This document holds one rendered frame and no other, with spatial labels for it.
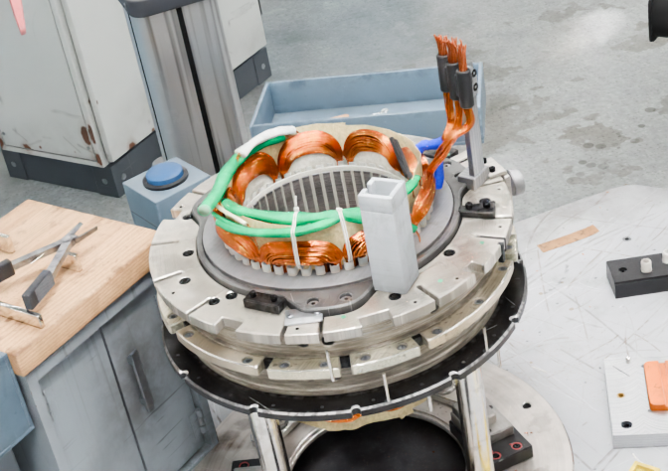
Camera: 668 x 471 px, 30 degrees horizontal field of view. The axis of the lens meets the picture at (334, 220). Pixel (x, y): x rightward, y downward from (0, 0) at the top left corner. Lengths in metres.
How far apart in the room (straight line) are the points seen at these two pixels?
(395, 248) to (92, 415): 0.37
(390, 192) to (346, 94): 0.48
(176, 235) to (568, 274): 0.58
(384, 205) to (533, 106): 2.68
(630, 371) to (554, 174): 1.94
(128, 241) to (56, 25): 2.18
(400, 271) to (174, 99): 0.59
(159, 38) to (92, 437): 0.50
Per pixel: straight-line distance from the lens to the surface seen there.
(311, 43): 4.22
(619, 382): 1.34
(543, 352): 1.42
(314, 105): 1.44
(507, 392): 1.33
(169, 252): 1.10
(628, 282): 1.48
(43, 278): 1.12
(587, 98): 3.62
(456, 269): 1.00
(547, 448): 1.27
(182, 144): 1.52
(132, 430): 1.24
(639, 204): 1.66
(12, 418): 1.12
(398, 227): 0.95
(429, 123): 1.32
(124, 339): 1.19
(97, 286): 1.14
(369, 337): 0.99
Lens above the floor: 1.66
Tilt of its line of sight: 31 degrees down
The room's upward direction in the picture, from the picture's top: 11 degrees counter-clockwise
